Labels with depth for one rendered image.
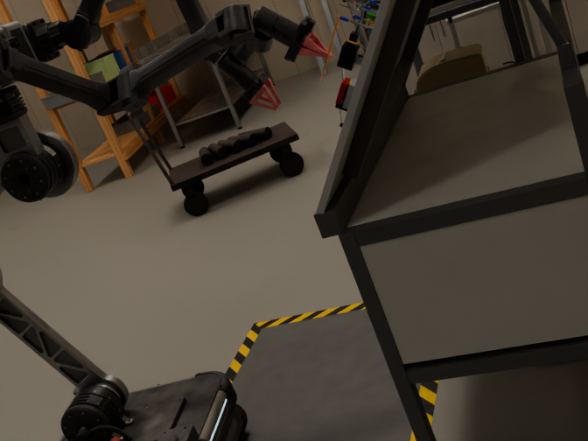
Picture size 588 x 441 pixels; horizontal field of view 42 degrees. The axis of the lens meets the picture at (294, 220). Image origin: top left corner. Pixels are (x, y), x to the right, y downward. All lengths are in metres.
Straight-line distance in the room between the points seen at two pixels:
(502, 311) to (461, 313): 0.09
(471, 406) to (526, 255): 0.81
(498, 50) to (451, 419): 3.58
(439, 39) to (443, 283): 3.87
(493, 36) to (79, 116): 6.47
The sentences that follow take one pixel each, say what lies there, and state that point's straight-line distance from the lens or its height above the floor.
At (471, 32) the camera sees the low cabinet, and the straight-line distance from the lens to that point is 5.54.
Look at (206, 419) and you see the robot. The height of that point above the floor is 0.24.
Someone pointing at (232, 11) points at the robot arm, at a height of 1.35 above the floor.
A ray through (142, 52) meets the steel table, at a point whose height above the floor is 1.02.
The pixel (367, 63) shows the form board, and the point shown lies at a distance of 1.64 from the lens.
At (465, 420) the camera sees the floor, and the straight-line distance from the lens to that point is 2.42.
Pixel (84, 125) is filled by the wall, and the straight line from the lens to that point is 10.62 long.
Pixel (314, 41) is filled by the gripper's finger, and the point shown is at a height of 1.22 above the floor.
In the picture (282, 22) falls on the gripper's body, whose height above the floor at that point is 1.29.
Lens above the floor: 1.44
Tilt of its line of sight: 19 degrees down
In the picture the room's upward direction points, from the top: 22 degrees counter-clockwise
